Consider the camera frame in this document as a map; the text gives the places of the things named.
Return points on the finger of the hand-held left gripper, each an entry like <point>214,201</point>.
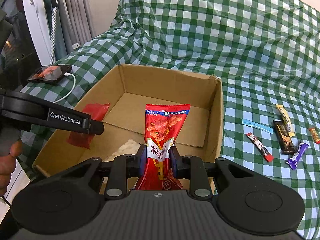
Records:
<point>95,127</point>

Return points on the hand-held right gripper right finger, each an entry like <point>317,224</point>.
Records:
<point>173,162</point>

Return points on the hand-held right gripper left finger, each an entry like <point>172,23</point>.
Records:
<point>143,161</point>

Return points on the red square snack packet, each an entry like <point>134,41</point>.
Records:
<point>96,111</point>

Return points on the large red chips bag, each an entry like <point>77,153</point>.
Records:
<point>162,127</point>

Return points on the brown cardboard box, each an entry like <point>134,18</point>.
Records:
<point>160,87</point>

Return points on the light blue strip packet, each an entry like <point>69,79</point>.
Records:
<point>257,125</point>

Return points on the dark brown chocolate bar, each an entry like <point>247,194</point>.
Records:
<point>283,140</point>

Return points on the cream yellow snack bar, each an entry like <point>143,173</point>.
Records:
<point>283,117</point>

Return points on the purple chocolate bar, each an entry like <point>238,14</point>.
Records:
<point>297,156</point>

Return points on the person's left hand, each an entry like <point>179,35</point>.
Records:
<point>7,170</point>

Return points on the black smartphone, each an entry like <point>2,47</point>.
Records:
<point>50,73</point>

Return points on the red black stick packet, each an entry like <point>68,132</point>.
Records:
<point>260,146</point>

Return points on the grey curtain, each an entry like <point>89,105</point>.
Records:
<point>75,10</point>

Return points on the green checked bed cover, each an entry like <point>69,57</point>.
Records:
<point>225,42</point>

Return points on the small orange candy packet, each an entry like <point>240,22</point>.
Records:
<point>314,135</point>

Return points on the white window frame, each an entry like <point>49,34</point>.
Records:
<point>35,30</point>

